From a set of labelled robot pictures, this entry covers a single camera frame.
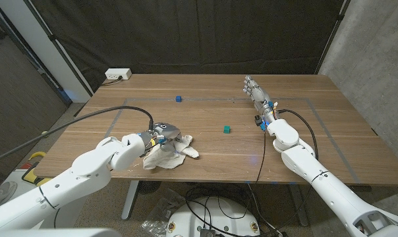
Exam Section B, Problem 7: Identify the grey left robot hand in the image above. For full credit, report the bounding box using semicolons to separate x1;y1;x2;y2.
142;122;183;153

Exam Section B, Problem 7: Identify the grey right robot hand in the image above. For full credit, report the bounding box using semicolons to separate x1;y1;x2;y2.
242;74;279;128

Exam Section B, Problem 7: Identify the white cloth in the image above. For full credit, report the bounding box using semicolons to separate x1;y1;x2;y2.
142;134;200;171

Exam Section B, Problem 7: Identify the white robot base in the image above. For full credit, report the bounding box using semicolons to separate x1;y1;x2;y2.
165;196;262;237

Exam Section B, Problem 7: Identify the black round fan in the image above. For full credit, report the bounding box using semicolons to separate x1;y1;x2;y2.
138;180;162;196

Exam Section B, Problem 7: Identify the white table leg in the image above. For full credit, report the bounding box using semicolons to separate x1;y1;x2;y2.
121;180;140;221

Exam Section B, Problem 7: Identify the white power strip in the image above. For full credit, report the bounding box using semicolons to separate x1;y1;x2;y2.
104;68;132;80

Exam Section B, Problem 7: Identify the clear plastic bag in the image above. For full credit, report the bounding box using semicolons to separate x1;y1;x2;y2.
140;189;186;236

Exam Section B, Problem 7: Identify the black bag with zipper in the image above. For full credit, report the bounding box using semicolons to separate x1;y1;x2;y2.
30;0;348;95

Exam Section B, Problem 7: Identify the black backdrop stand pole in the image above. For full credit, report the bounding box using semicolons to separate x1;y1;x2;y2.
314;0;351;75
22;0;94;97

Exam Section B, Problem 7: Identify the dark table leg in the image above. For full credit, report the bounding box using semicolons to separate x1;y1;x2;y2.
287;184;309;227

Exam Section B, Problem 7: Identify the yellow and black tool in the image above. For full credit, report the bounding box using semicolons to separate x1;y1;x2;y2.
22;164;53;187

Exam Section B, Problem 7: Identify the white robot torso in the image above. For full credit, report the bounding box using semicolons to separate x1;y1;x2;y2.
0;228;123;237

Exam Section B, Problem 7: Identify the grey shoe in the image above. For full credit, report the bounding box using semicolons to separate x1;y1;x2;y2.
0;180;18;207

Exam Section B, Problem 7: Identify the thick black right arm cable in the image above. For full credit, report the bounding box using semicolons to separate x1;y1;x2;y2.
261;108;320;236

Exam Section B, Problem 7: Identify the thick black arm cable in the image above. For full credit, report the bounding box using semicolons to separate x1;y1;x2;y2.
0;105;155;165
261;108;320;236

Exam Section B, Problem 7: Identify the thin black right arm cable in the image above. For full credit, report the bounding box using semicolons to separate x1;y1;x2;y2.
253;129;268;185

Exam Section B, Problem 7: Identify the black power strip cord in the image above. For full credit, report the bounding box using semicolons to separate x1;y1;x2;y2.
101;76;123;87

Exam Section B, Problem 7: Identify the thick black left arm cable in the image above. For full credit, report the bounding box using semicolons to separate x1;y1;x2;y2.
0;105;155;165

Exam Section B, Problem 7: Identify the yellow curved handle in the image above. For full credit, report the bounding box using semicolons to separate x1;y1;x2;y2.
28;151;47;161

